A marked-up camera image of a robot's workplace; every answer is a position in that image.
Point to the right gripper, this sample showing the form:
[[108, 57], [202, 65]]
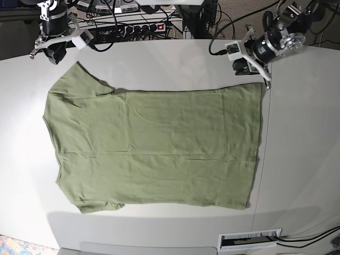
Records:
[[53, 29]]

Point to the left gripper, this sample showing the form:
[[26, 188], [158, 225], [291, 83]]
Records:
[[265, 49]]

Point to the green T-shirt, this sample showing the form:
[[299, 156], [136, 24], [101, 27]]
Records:
[[117, 148]]

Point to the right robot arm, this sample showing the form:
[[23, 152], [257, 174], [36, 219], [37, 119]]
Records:
[[52, 5]]

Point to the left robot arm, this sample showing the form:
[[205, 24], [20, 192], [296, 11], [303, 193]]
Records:
[[283, 32]]

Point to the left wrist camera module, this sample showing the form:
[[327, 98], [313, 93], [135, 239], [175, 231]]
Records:
[[233, 50]]

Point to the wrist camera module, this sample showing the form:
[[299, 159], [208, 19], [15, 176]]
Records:
[[233, 50], [82, 40]]

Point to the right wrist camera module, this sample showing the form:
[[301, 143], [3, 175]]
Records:
[[82, 40]]

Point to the black power strip red switch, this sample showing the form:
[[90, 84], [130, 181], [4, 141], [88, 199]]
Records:
[[134, 30]]

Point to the white overhead mount plate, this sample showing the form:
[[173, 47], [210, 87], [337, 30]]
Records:
[[170, 2]]

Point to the table cable grommet slot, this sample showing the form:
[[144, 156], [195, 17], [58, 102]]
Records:
[[248, 240]]

